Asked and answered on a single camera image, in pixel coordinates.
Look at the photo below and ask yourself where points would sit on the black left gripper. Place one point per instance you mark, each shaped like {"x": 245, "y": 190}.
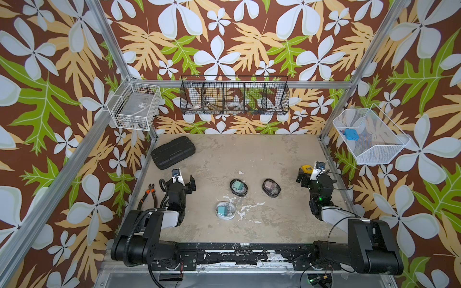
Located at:
{"x": 188, "y": 189}

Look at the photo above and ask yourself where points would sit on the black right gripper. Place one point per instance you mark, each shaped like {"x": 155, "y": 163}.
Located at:
{"x": 301, "y": 175}

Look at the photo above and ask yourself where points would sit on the pink charger plug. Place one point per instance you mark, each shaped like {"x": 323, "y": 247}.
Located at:
{"x": 270, "y": 186}

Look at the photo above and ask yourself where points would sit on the green charger plug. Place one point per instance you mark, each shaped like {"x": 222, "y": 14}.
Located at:
{"x": 238, "y": 186}

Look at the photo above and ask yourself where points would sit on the teal charger plug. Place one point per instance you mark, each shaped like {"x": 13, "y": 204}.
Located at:
{"x": 225, "y": 210}

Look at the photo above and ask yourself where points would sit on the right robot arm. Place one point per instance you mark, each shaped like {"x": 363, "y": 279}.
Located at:
{"x": 370, "y": 247}

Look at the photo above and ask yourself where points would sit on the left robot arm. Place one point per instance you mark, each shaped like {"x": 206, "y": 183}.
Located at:
{"x": 138, "y": 241}

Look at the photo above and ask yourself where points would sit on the yellow tape measure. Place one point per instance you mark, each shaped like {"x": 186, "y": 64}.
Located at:
{"x": 307, "y": 169}

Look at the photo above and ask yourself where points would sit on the orange black pliers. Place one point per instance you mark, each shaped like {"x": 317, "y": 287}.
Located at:
{"x": 149, "y": 199}

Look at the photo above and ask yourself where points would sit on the black hard plastic case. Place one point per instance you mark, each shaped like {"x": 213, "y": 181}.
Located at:
{"x": 173, "y": 152}

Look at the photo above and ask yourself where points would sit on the blue object in basket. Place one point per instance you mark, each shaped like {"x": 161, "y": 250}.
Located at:
{"x": 351, "y": 134}

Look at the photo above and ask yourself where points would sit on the white mesh basket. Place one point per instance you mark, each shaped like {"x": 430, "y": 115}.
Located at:
{"x": 381, "y": 139}

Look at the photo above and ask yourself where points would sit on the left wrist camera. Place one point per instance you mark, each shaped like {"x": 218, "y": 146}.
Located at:
{"x": 177, "y": 176}

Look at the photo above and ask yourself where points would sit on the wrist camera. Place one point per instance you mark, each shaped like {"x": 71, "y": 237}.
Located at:
{"x": 177, "y": 176}
{"x": 318, "y": 169}

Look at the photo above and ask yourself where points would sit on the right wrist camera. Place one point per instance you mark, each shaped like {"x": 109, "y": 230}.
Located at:
{"x": 318, "y": 169}

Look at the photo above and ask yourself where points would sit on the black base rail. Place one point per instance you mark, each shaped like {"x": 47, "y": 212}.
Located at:
{"x": 193, "y": 256}

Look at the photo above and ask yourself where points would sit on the white wire basket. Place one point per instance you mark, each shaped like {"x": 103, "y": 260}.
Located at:
{"x": 134, "y": 105}

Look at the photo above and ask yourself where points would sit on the black wire basket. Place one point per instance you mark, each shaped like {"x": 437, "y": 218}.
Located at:
{"x": 234, "y": 95}

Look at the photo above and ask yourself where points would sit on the aluminium frame post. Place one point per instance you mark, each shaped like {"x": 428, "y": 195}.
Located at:
{"x": 113, "y": 47}

